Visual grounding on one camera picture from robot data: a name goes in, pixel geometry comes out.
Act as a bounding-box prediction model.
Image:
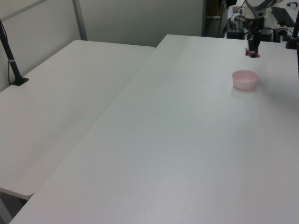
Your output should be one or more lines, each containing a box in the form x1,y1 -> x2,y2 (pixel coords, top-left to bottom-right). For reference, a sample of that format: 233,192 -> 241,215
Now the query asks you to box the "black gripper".
244,17 -> 265,59

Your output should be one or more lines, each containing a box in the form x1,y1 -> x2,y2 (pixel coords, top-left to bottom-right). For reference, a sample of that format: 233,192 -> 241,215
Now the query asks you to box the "pink plastic bowl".
232,70 -> 259,91

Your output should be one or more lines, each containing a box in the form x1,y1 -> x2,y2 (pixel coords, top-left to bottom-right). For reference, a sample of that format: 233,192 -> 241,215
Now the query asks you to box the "black electronics box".
226,19 -> 245,39

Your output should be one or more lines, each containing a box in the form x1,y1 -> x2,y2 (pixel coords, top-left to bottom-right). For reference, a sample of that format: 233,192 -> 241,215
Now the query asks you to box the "grey metal shelf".
201,0 -> 228,38

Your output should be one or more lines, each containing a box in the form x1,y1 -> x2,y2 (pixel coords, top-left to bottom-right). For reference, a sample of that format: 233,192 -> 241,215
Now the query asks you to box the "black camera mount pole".
0,19 -> 30,87
284,13 -> 299,50

